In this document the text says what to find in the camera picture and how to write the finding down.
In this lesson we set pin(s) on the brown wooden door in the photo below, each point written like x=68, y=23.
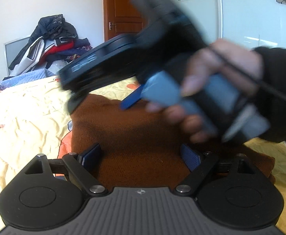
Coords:
x=120, y=16

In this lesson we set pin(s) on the black sleeved right forearm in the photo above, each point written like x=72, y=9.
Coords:
x=271, y=101

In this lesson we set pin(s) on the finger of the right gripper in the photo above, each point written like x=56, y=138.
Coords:
x=76, y=98
x=132, y=99

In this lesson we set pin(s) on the brown knit sweater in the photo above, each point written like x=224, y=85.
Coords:
x=138, y=149

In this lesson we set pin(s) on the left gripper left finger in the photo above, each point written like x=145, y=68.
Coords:
x=82, y=170

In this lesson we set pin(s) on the pile of clothes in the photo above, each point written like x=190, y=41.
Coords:
x=52, y=40

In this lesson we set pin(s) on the blue quilted blanket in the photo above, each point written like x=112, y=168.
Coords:
x=25, y=78

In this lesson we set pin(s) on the right human hand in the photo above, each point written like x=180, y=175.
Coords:
x=223, y=57

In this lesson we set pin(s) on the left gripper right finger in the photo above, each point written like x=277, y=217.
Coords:
x=200, y=165

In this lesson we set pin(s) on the glass sliding wardrobe door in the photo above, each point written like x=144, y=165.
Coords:
x=250, y=23

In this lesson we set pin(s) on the grey framed panel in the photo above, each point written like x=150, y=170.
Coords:
x=12, y=48

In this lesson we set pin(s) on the yellow patterned bed quilt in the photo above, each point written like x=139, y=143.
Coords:
x=34, y=119

